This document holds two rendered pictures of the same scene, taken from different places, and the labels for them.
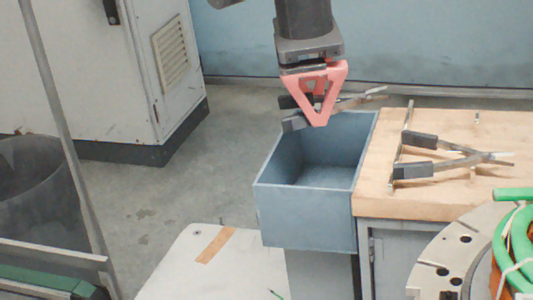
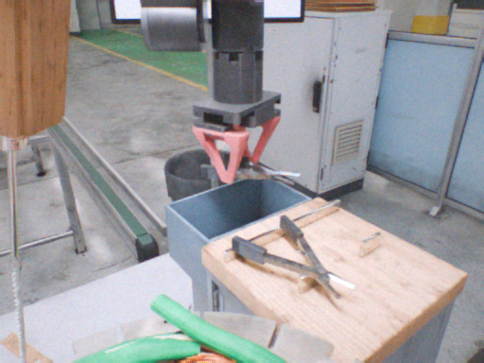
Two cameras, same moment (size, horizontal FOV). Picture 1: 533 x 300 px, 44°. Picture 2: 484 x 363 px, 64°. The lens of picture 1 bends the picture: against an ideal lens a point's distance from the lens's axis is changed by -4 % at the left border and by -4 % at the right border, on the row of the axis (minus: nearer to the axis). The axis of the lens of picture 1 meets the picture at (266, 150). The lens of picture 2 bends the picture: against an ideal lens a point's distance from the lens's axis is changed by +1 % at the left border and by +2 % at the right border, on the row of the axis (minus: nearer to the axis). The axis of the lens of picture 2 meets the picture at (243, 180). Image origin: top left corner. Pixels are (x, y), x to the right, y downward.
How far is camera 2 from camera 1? 43 cm
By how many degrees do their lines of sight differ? 27
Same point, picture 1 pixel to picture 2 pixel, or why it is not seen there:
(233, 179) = not seen: hidden behind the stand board
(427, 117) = (341, 220)
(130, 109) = (308, 165)
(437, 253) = (139, 331)
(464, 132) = (355, 247)
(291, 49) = (199, 105)
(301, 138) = (262, 197)
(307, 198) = (187, 233)
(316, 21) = (232, 89)
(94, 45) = (302, 120)
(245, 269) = not seen: hidden behind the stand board
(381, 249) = (222, 306)
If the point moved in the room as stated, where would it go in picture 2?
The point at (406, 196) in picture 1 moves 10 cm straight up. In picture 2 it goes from (235, 269) to (234, 181)
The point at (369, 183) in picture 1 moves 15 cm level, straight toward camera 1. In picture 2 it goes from (226, 244) to (106, 324)
